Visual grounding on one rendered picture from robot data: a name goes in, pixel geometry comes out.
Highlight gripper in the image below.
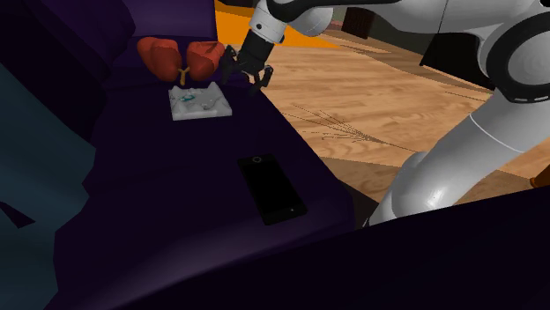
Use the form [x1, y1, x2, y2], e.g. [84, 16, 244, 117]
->
[218, 32, 277, 97]

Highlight flat white box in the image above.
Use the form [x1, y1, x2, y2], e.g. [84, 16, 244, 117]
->
[167, 80, 234, 122]

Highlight red cherry pair yellow stem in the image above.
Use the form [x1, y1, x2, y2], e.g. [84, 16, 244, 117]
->
[136, 36, 227, 86]

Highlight black phone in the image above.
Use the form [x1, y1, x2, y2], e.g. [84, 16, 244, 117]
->
[236, 152, 309, 227]

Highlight dark purple sofa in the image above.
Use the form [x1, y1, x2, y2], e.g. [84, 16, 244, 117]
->
[0, 0, 550, 310]

